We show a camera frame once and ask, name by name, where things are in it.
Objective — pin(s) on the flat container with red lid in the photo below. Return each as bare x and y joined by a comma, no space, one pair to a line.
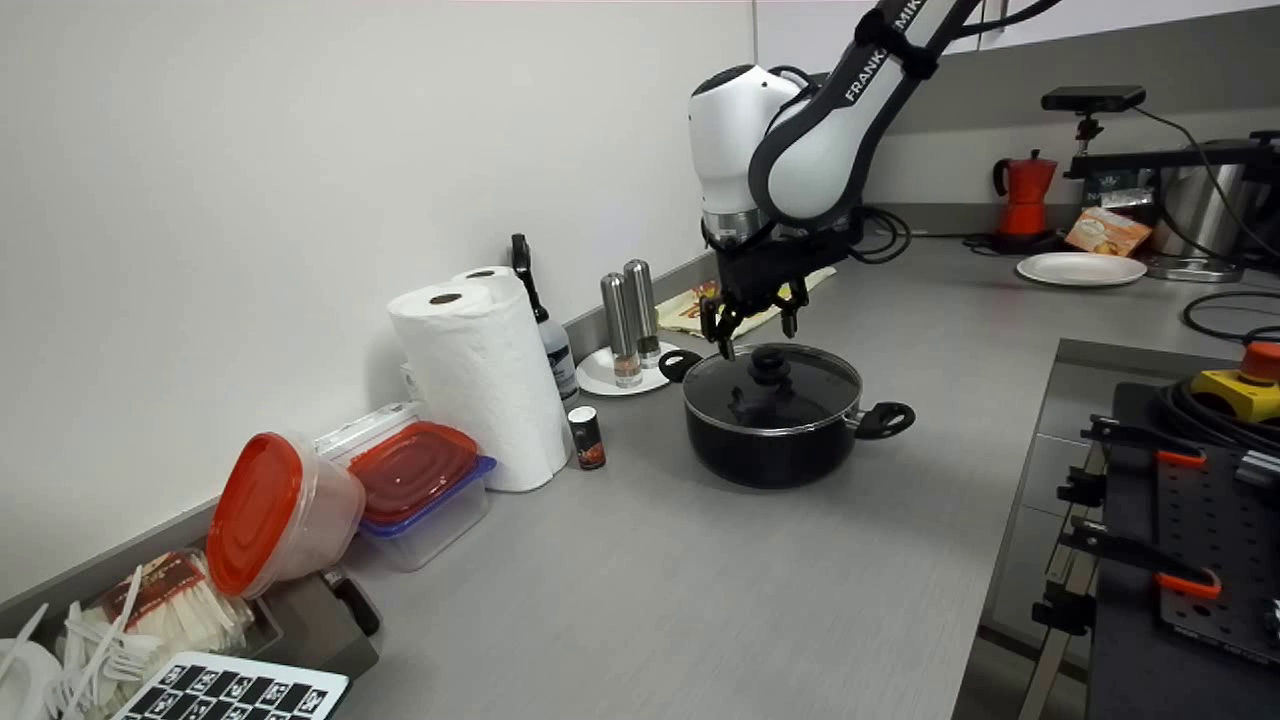
413,473

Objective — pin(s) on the red moka pot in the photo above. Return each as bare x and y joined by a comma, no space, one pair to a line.
1024,203

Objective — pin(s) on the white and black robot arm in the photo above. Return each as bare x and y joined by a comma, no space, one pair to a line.
726,133

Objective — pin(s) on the orange food packet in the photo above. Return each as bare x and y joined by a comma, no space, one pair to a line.
1106,232

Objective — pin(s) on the bag of white plastic cutlery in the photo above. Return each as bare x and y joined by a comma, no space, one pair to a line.
161,623

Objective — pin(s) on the spray bottle with black trigger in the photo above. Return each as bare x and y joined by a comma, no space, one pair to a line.
553,349

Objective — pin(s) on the round container with red lid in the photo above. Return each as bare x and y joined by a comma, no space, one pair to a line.
265,514

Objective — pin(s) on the aluminium frame rail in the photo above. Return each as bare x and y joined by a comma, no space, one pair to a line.
1063,641

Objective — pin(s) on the steel pepper grinder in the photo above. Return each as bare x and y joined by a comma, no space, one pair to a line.
647,302

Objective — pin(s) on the black pegboard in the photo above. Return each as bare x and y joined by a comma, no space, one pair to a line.
1232,533

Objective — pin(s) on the steel salt grinder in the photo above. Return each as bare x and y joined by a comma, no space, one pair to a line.
618,322

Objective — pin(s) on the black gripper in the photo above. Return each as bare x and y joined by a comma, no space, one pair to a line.
781,256

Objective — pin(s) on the black cooking pot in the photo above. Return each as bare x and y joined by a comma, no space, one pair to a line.
775,452

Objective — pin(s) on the white paper towel roll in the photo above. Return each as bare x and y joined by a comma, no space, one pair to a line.
486,387
493,277

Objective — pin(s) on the black bar clamp orange grip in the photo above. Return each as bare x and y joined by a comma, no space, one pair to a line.
1125,434
1134,555

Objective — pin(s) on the large white plate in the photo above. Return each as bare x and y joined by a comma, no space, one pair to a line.
1082,268

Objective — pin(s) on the steel kettle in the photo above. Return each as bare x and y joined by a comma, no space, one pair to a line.
1202,213

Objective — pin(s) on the yellow emergency stop button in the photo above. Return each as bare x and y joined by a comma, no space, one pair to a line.
1247,380

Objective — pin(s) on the clear plastic container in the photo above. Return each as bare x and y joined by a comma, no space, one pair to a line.
360,428

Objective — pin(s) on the glass lid with black knob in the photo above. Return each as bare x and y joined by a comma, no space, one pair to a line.
803,395

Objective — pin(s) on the printed cream dish towel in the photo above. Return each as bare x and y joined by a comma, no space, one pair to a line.
682,311

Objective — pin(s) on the black camera on stand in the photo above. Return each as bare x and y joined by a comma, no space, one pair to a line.
1092,96

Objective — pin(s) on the small white round plate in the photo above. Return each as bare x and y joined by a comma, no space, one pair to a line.
602,380

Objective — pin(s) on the small dark spice jar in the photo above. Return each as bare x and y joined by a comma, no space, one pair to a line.
586,441

